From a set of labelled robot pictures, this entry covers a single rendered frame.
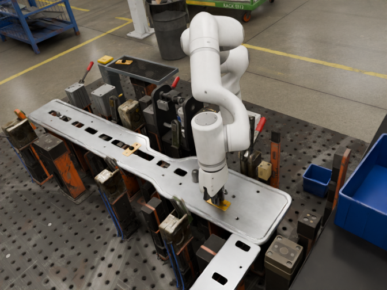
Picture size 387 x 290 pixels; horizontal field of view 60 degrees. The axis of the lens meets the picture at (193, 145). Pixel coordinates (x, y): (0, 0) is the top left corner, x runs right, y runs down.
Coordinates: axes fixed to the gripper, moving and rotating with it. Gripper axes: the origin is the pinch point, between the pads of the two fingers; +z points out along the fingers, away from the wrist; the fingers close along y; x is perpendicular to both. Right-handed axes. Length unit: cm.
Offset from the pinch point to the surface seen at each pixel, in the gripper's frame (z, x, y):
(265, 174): -1.3, 8.8, -15.8
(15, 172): 32, -125, 21
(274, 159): -5.5, 10.3, -19.8
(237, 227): 2.9, 10.6, 4.9
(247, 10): 85, -208, -366
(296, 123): 33, -11, -88
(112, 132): 3, -63, -9
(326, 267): 0.0, 37.7, 5.0
